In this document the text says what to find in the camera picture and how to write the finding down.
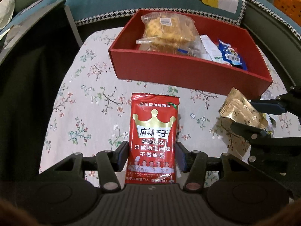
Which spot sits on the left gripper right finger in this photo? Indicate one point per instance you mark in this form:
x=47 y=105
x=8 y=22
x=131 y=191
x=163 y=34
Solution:
x=195 y=164

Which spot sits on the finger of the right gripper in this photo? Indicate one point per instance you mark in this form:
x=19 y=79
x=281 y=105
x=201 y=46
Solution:
x=269 y=106
x=249 y=133

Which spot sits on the gold foil snack packet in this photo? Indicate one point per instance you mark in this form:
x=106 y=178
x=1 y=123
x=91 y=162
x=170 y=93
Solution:
x=237 y=109

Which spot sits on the red spicy strip packet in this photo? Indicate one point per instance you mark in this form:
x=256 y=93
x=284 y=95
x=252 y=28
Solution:
x=153 y=128

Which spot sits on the orange plastic basket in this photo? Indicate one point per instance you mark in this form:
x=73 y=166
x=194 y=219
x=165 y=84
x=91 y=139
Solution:
x=291 y=8

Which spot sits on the crispy pastry clear bag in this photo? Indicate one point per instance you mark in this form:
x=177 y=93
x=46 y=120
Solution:
x=170 y=33

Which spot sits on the floral tablecloth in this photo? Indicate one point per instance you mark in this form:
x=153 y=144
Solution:
x=92 y=110

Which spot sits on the blue snack packet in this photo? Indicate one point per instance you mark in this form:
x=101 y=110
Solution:
x=231 y=56

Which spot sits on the white cloth on sofa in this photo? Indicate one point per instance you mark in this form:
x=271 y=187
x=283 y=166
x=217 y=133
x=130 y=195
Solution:
x=6 y=12

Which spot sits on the red cardboard box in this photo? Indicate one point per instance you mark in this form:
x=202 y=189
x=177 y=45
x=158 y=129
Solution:
x=130 y=63

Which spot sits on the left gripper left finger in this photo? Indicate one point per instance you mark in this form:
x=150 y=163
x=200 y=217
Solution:
x=109 y=163

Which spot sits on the white silver snack pouch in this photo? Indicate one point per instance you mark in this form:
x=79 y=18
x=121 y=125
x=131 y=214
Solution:
x=213 y=51

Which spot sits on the dark green sofa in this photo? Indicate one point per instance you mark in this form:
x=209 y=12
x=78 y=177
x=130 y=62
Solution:
x=275 y=30

